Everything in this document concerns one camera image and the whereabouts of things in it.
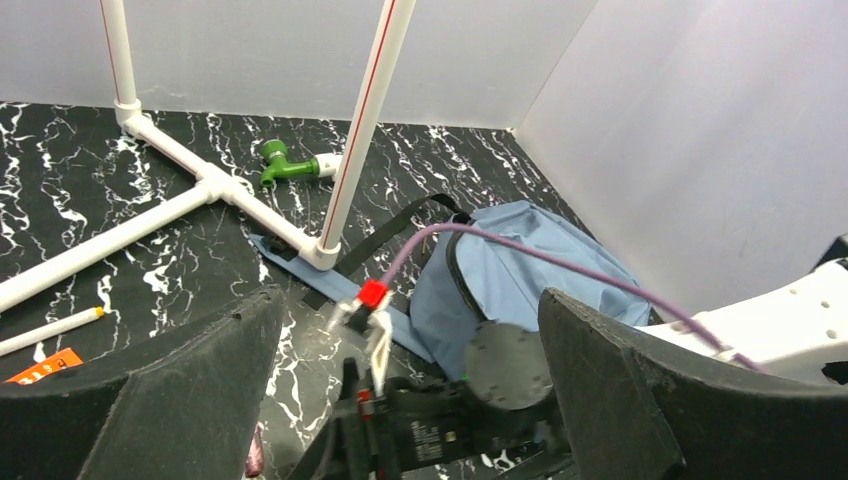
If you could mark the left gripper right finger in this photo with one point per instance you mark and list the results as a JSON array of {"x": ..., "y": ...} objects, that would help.
[{"x": 637, "y": 407}]

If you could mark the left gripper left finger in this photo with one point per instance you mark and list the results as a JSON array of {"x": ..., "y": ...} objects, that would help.
[{"x": 182, "y": 405}]

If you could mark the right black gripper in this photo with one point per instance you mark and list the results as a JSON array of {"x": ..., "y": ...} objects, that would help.
[{"x": 505, "y": 400}]

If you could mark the orange green treehouse book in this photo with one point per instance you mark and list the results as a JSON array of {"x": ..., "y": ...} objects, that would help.
[{"x": 57, "y": 362}]

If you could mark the blue student backpack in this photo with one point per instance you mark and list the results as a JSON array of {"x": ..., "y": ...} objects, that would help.
[{"x": 467, "y": 280}]

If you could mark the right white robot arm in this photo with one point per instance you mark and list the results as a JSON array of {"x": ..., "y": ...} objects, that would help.
[{"x": 798, "y": 331}]

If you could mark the pink stapler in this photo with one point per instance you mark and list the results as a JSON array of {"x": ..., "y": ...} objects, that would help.
[{"x": 255, "y": 460}]

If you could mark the white vertical pvc pipe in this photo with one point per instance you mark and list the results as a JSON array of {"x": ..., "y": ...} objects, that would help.
[{"x": 388, "y": 40}]

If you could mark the white slanted pvc pipe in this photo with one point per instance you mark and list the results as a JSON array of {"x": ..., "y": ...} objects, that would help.
[{"x": 69, "y": 174}]

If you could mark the green plastic tap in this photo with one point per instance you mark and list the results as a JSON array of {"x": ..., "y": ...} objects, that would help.
[{"x": 279, "y": 167}]

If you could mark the thin white rear pipe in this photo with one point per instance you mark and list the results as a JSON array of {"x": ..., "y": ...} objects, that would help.
[{"x": 126, "y": 103}]

